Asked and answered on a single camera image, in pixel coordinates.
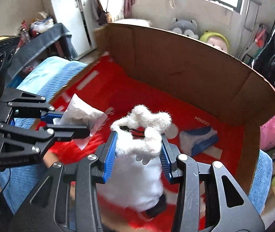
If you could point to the white small plastic bag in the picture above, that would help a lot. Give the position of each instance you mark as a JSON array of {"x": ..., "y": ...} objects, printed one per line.
[{"x": 80, "y": 113}]

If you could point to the grey husky plush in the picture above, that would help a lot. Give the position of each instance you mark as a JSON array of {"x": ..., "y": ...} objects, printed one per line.
[{"x": 187, "y": 28}]

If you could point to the white wardrobe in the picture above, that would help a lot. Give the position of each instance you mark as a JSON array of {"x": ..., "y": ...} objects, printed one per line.
[{"x": 77, "y": 17}]

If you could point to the blue white cloth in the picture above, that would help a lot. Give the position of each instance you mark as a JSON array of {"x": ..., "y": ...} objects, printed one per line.
[{"x": 195, "y": 141}]

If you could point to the red miniso bag liner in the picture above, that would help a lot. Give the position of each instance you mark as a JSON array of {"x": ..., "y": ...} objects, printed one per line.
[{"x": 111, "y": 91}]

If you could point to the brown cardboard box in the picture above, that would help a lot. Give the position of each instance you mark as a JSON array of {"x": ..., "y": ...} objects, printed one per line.
[{"x": 209, "y": 80}]

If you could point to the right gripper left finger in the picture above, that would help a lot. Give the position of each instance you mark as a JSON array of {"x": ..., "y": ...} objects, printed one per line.
[{"x": 92, "y": 170}]

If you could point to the blue knitted blanket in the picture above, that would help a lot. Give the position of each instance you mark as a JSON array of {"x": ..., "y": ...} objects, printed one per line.
[{"x": 46, "y": 80}]

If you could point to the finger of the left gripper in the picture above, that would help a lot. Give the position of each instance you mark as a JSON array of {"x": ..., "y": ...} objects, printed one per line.
[
  {"x": 69, "y": 132},
  {"x": 49, "y": 116}
]

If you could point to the dark side table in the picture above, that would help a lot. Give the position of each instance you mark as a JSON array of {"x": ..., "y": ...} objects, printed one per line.
[{"x": 31, "y": 50}]

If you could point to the white fluffy black toy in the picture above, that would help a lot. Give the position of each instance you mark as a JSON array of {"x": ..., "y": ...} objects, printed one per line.
[{"x": 135, "y": 182}]

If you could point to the white cushioned chair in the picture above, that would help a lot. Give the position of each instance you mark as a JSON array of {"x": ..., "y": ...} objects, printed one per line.
[{"x": 112, "y": 11}]

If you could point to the green hooded plush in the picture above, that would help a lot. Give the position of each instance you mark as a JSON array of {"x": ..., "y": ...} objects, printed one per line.
[{"x": 215, "y": 40}]

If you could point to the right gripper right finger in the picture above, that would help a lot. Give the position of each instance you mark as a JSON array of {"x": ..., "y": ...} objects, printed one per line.
[{"x": 183, "y": 170}]

